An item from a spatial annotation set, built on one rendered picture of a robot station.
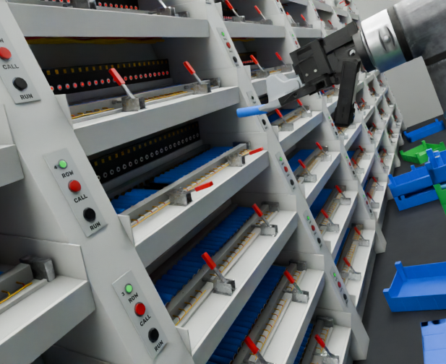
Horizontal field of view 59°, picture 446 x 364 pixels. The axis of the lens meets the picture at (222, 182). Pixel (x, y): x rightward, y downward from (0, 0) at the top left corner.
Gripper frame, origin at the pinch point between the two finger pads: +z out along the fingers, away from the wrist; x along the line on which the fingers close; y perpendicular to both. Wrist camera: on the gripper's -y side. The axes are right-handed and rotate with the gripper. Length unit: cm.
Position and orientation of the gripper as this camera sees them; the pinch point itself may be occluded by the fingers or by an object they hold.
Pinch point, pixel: (268, 109)
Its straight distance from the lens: 77.0
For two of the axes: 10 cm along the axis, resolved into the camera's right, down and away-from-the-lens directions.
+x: -4.2, 2.9, -8.6
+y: -4.1, -9.0, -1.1
